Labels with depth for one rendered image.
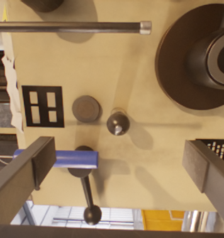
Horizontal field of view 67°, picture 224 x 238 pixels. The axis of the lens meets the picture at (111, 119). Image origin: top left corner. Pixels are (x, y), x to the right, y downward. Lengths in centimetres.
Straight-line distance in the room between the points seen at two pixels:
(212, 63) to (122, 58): 13
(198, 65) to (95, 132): 18
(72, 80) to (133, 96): 10
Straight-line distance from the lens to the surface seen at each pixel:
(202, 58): 23
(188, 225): 101
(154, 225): 316
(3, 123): 119
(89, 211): 35
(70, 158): 25
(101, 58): 28
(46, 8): 29
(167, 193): 37
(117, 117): 22
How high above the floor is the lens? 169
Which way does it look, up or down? 2 degrees up
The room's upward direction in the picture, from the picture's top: 89 degrees counter-clockwise
